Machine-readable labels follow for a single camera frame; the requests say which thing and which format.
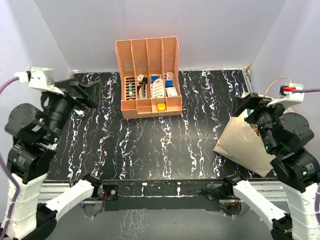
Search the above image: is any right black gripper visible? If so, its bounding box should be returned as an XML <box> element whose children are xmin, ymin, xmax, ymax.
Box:
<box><xmin>230</xmin><ymin>91</ymin><xmax>289</xmax><ymax>153</ymax></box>

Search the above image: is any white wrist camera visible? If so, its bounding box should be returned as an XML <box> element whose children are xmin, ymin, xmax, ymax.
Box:
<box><xmin>266</xmin><ymin>83</ymin><xmax>305</xmax><ymax>109</ymax></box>
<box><xmin>14</xmin><ymin>67</ymin><xmax>65</xmax><ymax>96</ymax></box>

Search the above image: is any brown paper bag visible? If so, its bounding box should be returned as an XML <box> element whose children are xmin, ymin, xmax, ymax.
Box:
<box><xmin>214</xmin><ymin>108</ymin><xmax>275</xmax><ymax>177</ymax></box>

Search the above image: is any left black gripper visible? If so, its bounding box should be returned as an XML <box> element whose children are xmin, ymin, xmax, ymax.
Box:
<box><xmin>45</xmin><ymin>76</ymin><xmax>103</xmax><ymax>142</ymax></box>

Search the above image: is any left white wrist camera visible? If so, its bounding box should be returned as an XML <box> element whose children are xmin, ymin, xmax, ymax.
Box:
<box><xmin>14</xmin><ymin>67</ymin><xmax>65</xmax><ymax>96</ymax></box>

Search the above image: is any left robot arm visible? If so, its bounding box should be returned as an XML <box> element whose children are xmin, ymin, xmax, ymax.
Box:
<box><xmin>0</xmin><ymin>79</ymin><xmax>104</xmax><ymax>240</ymax></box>

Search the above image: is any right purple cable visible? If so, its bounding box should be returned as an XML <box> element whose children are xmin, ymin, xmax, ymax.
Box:
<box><xmin>291</xmin><ymin>87</ymin><xmax>320</xmax><ymax>94</ymax></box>

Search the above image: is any pink plastic desk organizer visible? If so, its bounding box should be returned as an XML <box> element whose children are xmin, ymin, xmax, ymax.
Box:
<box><xmin>115</xmin><ymin>36</ymin><xmax>182</xmax><ymax>120</ymax></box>

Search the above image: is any black front mounting rail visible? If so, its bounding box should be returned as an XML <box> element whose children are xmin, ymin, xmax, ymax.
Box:
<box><xmin>102</xmin><ymin>179</ymin><xmax>239</xmax><ymax>211</ymax></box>

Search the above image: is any small white card box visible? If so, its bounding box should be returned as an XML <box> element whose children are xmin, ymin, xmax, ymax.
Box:
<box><xmin>165</xmin><ymin>86</ymin><xmax>179</xmax><ymax>97</ymax></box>

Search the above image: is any blue box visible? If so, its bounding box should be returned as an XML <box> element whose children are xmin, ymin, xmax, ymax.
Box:
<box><xmin>165</xmin><ymin>80</ymin><xmax>174</xmax><ymax>88</ymax></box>

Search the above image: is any black white stapler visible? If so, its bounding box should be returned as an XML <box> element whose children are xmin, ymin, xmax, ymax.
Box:
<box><xmin>137</xmin><ymin>74</ymin><xmax>148</xmax><ymax>99</ymax></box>

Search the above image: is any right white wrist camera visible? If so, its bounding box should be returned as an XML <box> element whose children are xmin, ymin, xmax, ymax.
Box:
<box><xmin>266</xmin><ymin>83</ymin><xmax>305</xmax><ymax>109</ymax></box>

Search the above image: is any white label booklet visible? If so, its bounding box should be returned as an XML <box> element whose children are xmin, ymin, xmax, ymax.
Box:
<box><xmin>151</xmin><ymin>78</ymin><xmax>165</xmax><ymax>98</ymax></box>

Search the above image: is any aluminium frame rail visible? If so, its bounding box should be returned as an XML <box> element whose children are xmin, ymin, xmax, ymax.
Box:
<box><xmin>242</xmin><ymin>65</ymin><xmax>254</xmax><ymax>93</ymax></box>

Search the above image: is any purple cable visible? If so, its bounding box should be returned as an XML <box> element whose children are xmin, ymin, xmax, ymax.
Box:
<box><xmin>291</xmin><ymin>87</ymin><xmax>320</xmax><ymax>94</ymax></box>
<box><xmin>0</xmin><ymin>76</ymin><xmax>20</xmax><ymax>94</ymax></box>

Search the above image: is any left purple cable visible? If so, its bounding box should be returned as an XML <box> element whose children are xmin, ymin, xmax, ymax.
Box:
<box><xmin>0</xmin><ymin>76</ymin><xmax>20</xmax><ymax>94</ymax></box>

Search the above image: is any green white glue stick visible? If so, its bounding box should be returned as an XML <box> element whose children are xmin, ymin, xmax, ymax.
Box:
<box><xmin>128</xmin><ymin>84</ymin><xmax>134</xmax><ymax>97</ymax></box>

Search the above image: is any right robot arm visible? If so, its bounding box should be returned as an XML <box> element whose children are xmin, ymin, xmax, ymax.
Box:
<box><xmin>204</xmin><ymin>91</ymin><xmax>320</xmax><ymax>240</ymax></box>

